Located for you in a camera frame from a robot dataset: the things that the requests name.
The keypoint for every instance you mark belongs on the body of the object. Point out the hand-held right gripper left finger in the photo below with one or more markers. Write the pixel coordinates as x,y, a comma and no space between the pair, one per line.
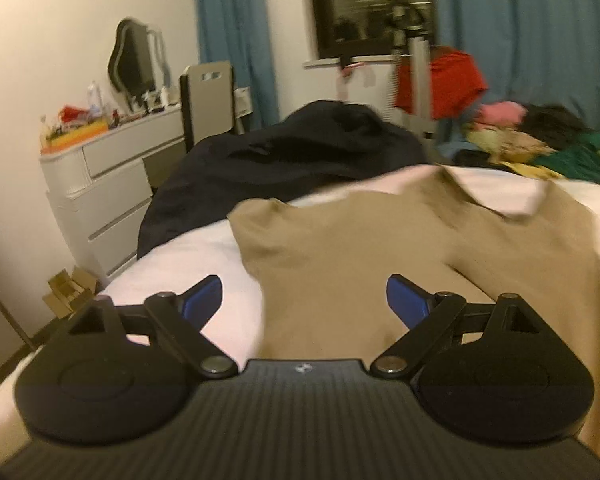
203,298

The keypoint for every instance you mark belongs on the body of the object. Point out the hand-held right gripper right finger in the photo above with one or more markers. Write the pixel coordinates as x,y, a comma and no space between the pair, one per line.
404,298

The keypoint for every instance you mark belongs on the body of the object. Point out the tan shirt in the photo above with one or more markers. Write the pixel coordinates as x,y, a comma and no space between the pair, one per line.
400,260

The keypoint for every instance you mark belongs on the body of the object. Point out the pile of mixed clothes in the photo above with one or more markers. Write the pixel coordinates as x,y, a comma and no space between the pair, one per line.
545,142

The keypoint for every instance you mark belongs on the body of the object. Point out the white bed sheet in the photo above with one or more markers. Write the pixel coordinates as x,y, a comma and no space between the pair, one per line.
200,260

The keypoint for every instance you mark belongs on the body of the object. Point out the cardboard box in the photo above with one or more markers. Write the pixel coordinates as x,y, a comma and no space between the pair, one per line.
70,290

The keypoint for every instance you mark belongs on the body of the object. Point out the dark navy blanket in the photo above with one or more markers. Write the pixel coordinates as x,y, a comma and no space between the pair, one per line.
280,170

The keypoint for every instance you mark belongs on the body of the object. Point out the white dresser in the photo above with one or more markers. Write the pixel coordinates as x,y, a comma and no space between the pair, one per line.
107,180

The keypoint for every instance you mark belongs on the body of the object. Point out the grey chair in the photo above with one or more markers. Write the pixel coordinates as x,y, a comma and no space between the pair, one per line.
210,105

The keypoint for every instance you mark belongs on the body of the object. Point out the clutter of small dresser items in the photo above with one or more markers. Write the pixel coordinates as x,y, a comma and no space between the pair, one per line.
95,115

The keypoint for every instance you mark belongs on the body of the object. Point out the red cloth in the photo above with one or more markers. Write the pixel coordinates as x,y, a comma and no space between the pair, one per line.
447,85

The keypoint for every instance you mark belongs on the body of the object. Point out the white metal stand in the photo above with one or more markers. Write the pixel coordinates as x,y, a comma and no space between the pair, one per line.
415,55

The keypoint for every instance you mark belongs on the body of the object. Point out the wavy framed mirror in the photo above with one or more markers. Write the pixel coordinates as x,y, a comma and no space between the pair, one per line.
132,60

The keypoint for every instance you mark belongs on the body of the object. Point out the blue curtain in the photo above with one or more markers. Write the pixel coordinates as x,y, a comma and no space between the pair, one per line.
540,30
232,35

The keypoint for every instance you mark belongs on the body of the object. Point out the dark window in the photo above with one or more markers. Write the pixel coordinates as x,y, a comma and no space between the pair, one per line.
370,5

